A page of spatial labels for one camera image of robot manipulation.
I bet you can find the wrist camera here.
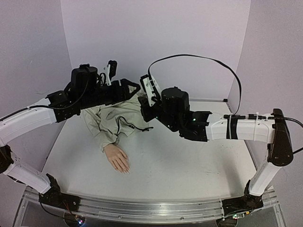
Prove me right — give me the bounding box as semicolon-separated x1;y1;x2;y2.
140;74;161;107
104;60;117;86

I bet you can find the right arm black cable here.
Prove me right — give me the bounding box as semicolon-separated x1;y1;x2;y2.
147;54;303;154

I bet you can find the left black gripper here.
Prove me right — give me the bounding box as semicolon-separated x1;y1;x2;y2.
80;78;143;110

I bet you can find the mannequin hand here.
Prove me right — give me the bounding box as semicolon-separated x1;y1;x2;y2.
104;144;130;174

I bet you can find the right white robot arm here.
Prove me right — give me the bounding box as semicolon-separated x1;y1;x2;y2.
138;87;294;216

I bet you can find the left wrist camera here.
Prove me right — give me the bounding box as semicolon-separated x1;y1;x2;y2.
104;60;117;86

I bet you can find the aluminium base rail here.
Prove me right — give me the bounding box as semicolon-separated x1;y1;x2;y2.
24;187;283;224

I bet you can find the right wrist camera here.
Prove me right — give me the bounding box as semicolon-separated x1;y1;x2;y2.
140;74;161;107

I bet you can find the beige jacket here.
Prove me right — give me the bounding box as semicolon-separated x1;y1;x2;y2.
81;94;152;151

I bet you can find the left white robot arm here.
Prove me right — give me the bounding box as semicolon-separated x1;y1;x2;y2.
0;61;140;207

